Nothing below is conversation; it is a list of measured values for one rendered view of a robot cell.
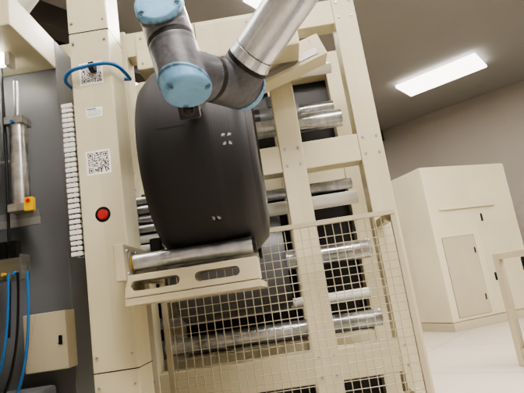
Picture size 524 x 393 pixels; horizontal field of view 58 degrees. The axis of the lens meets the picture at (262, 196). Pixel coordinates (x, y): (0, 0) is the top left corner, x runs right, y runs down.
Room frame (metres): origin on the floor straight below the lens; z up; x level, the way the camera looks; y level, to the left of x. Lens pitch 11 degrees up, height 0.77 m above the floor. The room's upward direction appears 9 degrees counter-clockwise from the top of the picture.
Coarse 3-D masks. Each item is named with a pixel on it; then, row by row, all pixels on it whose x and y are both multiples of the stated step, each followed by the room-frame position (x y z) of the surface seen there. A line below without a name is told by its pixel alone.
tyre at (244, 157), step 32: (160, 96) 1.16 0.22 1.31; (192, 128) 1.13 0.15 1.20; (224, 128) 1.13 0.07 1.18; (256, 128) 1.58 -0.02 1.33; (160, 160) 1.14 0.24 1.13; (192, 160) 1.14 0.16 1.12; (224, 160) 1.14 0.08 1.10; (256, 160) 1.20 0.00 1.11; (160, 192) 1.17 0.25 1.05; (192, 192) 1.17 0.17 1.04; (224, 192) 1.18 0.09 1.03; (256, 192) 1.22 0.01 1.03; (160, 224) 1.24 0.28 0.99; (192, 224) 1.23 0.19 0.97; (224, 224) 1.24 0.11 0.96; (256, 224) 1.28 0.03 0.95
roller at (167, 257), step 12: (228, 240) 1.28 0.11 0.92; (240, 240) 1.27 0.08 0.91; (252, 240) 1.27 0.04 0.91; (156, 252) 1.28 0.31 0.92; (168, 252) 1.28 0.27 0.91; (180, 252) 1.27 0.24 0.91; (192, 252) 1.27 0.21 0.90; (204, 252) 1.27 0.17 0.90; (216, 252) 1.27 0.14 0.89; (228, 252) 1.27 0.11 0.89; (240, 252) 1.28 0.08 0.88; (252, 252) 1.28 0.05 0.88; (132, 264) 1.28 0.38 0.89; (144, 264) 1.28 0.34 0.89; (156, 264) 1.28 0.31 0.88; (168, 264) 1.29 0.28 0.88
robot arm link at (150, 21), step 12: (144, 0) 0.76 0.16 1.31; (156, 0) 0.76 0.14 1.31; (168, 0) 0.76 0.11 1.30; (180, 0) 0.76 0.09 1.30; (144, 12) 0.76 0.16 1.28; (156, 12) 0.76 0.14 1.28; (168, 12) 0.75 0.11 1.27; (180, 12) 0.77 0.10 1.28; (144, 24) 0.78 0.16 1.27; (156, 24) 0.77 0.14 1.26; (168, 24) 0.77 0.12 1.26; (180, 24) 0.77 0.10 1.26; (144, 36) 0.80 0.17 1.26
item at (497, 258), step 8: (496, 256) 3.54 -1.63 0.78; (504, 256) 3.48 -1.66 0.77; (512, 256) 3.41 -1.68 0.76; (520, 256) 3.35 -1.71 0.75; (496, 264) 3.55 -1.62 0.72; (504, 264) 3.54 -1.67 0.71; (504, 272) 3.54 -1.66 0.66; (504, 280) 3.53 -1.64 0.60; (504, 288) 3.54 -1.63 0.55; (504, 296) 3.56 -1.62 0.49; (512, 304) 3.54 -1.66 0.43; (512, 312) 3.53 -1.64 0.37; (512, 320) 3.53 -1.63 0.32; (512, 328) 3.55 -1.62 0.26; (512, 336) 3.57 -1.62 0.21; (520, 336) 3.54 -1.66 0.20; (520, 344) 3.53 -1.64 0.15; (520, 352) 3.53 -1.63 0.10; (520, 360) 3.55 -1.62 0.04
